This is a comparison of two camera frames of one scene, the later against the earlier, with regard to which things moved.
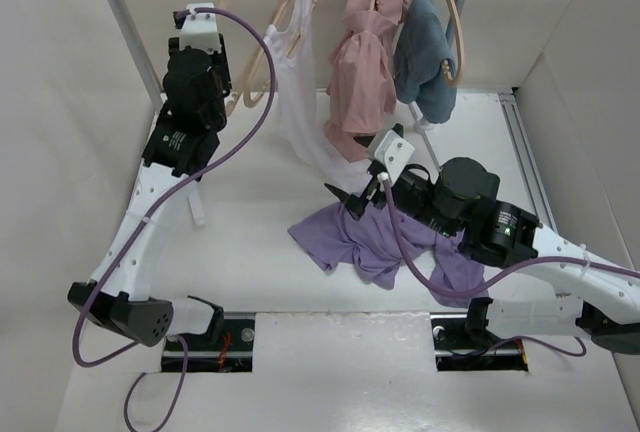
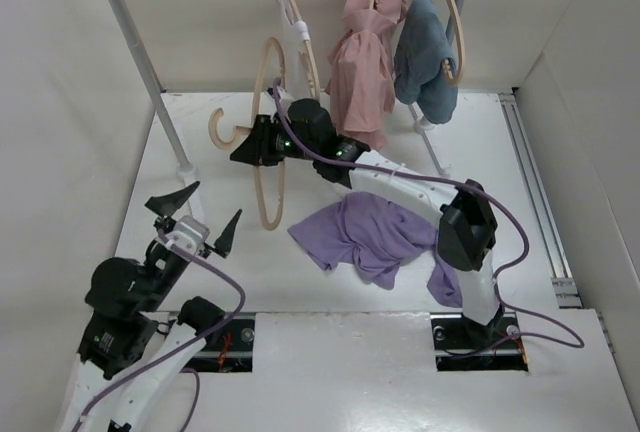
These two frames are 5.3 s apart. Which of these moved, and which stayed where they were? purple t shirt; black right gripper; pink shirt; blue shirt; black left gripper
Moved: black right gripper; black left gripper
Stayed: purple t shirt; pink shirt; blue shirt
